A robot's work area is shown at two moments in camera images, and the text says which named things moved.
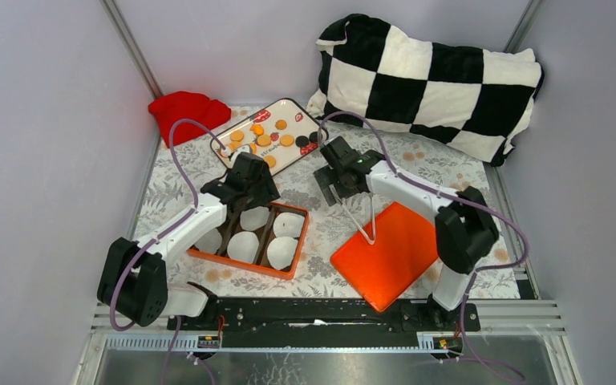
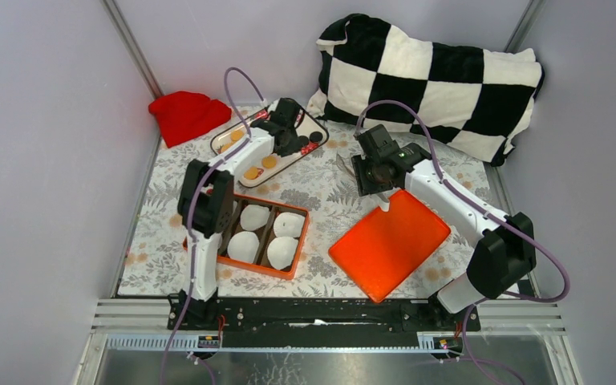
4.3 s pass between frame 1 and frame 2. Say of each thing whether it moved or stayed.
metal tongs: moved
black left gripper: moved
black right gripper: moved
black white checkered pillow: stayed
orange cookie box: stayed
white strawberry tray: stayed
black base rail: stayed
